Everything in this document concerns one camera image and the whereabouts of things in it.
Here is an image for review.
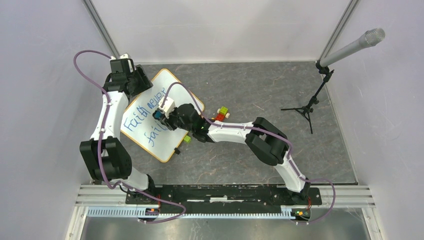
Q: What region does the blue whiteboard eraser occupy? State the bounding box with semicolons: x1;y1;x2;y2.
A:
153;110;166;121

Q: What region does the white whiteboard orange frame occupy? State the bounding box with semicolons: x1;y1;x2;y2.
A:
119;68;206;164

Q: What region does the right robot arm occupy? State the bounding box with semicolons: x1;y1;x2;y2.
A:
152;103;311;204

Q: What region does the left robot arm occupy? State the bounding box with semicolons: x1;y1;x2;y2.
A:
79;60;157;204

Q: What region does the small green cube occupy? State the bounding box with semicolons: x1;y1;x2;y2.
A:
183;135;192;143

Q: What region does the red lego toy car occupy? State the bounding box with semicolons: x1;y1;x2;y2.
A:
214;106;230;122

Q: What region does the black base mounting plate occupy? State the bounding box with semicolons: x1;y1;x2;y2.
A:
125;184;323;214

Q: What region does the black microphone tripod stand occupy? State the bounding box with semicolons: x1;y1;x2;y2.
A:
280;61;334;134

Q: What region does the grey microphone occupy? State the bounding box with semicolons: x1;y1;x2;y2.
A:
316;28;386;69

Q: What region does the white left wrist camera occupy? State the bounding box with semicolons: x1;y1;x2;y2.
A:
109;53;135;74

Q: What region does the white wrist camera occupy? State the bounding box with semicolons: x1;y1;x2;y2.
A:
109;53;135;74
158;96;176;117

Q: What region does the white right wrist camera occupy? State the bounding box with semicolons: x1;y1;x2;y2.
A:
158;96;176;117

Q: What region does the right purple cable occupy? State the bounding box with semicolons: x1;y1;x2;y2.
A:
160;81;337;226

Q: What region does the purple cable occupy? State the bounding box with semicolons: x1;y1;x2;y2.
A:
160;81;337;226
72;49;187;225

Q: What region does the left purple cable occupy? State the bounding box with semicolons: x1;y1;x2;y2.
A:
72;49;187;225

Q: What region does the grey slotted cable duct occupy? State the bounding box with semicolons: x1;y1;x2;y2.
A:
86;206;310;221

